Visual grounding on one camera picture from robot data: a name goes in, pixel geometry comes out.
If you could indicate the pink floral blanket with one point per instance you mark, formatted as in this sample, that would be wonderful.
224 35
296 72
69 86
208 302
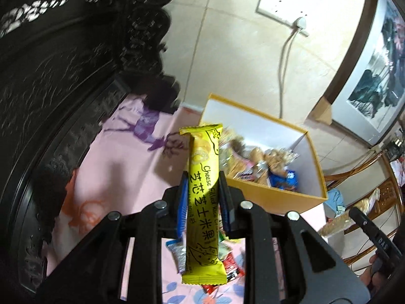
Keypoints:
120 171

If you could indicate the silver snack packet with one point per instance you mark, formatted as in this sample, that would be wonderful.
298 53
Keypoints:
177 255

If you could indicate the clear cookie bag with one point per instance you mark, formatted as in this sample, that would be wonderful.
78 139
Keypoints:
235 164

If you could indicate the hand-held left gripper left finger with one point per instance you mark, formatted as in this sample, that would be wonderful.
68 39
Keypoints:
182 204

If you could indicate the blue snack packet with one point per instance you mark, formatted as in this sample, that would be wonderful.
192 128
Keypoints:
284 180

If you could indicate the white wall socket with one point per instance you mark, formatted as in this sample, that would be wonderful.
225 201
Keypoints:
280 3

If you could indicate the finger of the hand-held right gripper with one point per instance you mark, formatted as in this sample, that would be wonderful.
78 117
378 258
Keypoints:
371 232

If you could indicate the blue cloth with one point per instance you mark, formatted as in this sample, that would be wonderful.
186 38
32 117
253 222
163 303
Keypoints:
336 201

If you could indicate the framed painting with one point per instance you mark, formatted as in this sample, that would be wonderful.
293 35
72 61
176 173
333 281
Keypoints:
376 69

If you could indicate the wooden chair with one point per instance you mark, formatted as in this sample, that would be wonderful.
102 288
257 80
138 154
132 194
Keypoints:
386 196

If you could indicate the white plug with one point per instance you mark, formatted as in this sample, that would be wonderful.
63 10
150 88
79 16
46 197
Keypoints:
300 25

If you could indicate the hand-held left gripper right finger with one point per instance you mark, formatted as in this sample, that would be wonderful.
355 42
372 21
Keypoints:
225 204

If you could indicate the red snack packet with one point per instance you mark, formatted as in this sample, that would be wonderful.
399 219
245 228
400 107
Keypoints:
232 267

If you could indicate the yellow cardboard box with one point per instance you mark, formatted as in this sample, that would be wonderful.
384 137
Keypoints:
284 201

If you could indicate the dark carved headboard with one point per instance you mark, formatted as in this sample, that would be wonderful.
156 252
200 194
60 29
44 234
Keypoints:
57 85

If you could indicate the clear cracker packet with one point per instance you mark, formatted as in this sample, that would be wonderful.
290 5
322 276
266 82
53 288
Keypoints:
338 223

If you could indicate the yellow rice cracker packet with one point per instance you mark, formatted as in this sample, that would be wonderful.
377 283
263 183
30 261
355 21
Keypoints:
202 215

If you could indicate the person's right hand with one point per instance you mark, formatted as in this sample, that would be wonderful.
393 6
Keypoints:
370 278

